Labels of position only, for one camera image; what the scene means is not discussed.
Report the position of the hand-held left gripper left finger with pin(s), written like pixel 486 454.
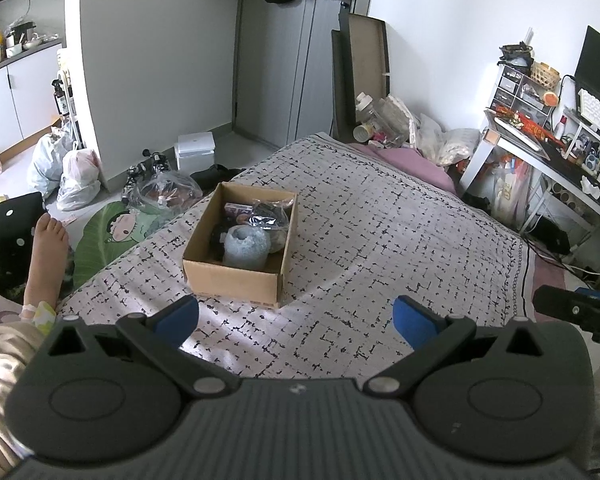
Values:
pixel 177 318

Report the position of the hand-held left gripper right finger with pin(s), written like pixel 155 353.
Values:
pixel 416 324

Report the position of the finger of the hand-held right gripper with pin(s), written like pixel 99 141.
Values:
pixel 570 307

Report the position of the brown cardboard box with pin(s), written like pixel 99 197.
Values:
pixel 230 280

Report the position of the dark item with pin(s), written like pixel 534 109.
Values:
pixel 269 220

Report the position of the white blanket with black pattern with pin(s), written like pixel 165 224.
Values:
pixel 370 230

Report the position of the green cartoon mat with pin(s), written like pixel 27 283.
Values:
pixel 111 232

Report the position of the clear plastic bag with items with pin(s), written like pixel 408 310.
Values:
pixel 169 192

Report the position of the person's bare foot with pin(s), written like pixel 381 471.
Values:
pixel 45 260

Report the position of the black cloth on floor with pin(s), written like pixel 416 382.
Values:
pixel 215 175

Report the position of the white desk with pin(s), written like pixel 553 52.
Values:
pixel 550 160

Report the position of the black tripod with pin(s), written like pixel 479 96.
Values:
pixel 142 172

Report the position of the pink pillow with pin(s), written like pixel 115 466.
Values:
pixel 420 166

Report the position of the small white bin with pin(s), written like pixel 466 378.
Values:
pixel 195 151

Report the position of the white plastic bag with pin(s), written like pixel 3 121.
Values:
pixel 81 172

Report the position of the person's beige clothing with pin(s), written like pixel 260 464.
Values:
pixel 2 375

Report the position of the black polka dot cushion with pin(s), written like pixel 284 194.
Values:
pixel 12 232

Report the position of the heap of plastic bags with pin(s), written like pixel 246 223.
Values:
pixel 430 135

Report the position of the yellow drink can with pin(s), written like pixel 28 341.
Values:
pixel 364 133

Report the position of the white keyboard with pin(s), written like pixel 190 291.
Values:
pixel 599 110

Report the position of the grey plastic bag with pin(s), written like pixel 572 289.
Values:
pixel 47 160

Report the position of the clear plastic jar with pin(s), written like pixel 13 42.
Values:
pixel 366 109

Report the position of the desktop drawer organizer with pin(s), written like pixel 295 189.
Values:
pixel 515 87

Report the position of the woven basket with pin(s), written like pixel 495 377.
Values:
pixel 545 76

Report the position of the narrow rack with bottles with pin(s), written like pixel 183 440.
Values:
pixel 66 97

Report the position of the flat leaning cardboard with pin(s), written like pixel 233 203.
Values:
pixel 367 65

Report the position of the grey door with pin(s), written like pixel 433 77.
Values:
pixel 285 65

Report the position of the white kitchen cabinet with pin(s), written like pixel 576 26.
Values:
pixel 10 100

